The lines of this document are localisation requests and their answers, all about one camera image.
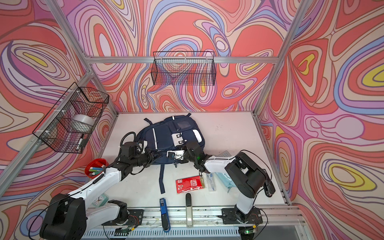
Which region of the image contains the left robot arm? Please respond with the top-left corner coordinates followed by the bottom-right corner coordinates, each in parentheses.
top-left (40, 142), bottom-right (159, 240)

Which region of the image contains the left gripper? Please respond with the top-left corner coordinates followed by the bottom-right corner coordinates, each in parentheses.
top-left (129, 148), bottom-right (161, 169)

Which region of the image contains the left wire basket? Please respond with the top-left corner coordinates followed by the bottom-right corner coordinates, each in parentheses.
top-left (33, 83), bottom-right (110, 154)

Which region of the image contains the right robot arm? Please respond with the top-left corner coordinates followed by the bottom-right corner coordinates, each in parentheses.
top-left (165, 142), bottom-right (272, 216)

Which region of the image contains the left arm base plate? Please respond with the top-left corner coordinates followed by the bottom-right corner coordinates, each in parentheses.
top-left (102, 209), bottom-right (144, 227)

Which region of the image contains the clear pen pack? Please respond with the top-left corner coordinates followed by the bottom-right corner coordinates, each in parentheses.
top-left (206, 173), bottom-right (217, 192)

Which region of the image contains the wire basket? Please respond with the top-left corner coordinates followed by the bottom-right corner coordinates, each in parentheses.
top-left (151, 51), bottom-right (217, 86)
top-left (33, 83), bottom-right (110, 154)

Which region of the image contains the white tape roll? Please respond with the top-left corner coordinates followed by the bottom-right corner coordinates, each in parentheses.
top-left (70, 114), bottom-right (95, 134)

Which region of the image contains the navy blue backpack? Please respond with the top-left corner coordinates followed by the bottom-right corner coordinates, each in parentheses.
top-left (134, 114), bottom-right (205, 194)

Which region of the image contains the black beige stapler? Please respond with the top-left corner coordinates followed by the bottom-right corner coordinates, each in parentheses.
top-left (186, 193), bottom-right (193, 228)

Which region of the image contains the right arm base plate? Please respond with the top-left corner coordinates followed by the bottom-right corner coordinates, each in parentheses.
top-left (218, 207), bottom-right (263, 226)

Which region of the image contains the blue stapler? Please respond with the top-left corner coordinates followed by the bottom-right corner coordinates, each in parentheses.
top-left (160, 198), bottom-right (171, 233)

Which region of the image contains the light blue pencil case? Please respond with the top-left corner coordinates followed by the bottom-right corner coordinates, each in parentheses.
top-left (216, 173), bottom-right (236, 192)

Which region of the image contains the grey calculator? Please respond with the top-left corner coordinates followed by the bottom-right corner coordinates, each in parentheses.
top-left (217, 151), bottom-right (232, 158)

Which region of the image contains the marker in basket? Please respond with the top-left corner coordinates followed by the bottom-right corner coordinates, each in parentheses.
top-left (76, 134), bottom-right (84, 151)

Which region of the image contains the red cup with markers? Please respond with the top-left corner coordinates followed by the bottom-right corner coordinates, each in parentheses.
top-left (84, 159), bottom-right (109, 179)

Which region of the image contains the back wire basket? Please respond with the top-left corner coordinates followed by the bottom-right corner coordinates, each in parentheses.
top-left (151, 51), bottom-right (217, 86)

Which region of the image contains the red packet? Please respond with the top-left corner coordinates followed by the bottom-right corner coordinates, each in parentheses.
top-left (176, 176), bottom-right (205, 194)

